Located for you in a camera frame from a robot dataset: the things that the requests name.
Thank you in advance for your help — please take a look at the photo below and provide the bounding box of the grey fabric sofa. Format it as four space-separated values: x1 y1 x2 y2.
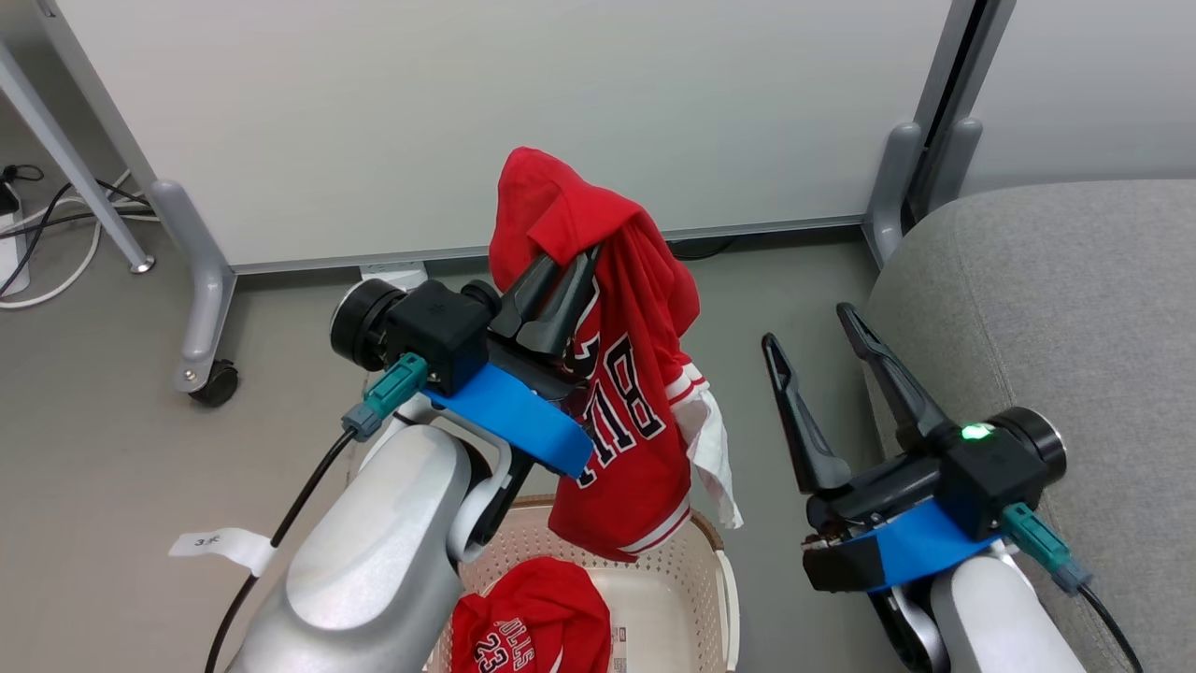
860 179 1196 673

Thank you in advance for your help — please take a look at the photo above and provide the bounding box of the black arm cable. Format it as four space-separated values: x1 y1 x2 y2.
204 428 362 673
1077 583 1146 673

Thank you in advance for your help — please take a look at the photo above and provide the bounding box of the narrow white partition board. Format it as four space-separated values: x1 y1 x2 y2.
961 0 1196 197

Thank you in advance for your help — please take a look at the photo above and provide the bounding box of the grey partition leg with caster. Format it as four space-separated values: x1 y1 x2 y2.
149 179 240 408

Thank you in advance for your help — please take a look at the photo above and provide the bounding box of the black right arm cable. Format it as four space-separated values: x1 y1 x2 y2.
1077 583 1146 673

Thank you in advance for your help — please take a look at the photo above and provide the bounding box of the white paper cable tag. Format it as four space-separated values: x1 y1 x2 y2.
168 527 278 578

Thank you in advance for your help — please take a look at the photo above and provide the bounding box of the red number 23 jersey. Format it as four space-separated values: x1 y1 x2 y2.
451 558 613 673

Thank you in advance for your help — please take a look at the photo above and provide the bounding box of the black cable under partition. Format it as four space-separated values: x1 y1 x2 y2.
667 237 739 262

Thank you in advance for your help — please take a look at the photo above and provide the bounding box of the large white partition board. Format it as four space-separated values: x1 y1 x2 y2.
36 0 956 274

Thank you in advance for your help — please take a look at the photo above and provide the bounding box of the white floor cable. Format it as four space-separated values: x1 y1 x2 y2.
0 171 158 310

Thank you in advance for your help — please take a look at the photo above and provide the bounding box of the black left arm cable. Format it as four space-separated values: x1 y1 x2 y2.
204 428 362 673

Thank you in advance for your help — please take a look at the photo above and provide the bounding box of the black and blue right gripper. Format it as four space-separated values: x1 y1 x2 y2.
762 302 1068 594

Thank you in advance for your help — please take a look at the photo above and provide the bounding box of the black floor cable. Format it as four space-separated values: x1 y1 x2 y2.
0 164 152 300

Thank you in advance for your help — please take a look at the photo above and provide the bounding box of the grey metal table leg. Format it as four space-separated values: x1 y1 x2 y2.
0 42 156 275

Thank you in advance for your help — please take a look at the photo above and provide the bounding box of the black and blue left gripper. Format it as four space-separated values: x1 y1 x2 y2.
330 245 602 479

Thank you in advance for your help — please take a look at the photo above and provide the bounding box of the cream perforated laundry basket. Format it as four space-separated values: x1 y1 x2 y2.
425 495 741 673

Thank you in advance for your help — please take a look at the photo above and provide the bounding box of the white power strip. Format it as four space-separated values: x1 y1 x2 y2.
359 263 430 291
0 182 31 297

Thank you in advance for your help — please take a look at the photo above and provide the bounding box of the red jersey with white lining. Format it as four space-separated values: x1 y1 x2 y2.
489 147 744 564

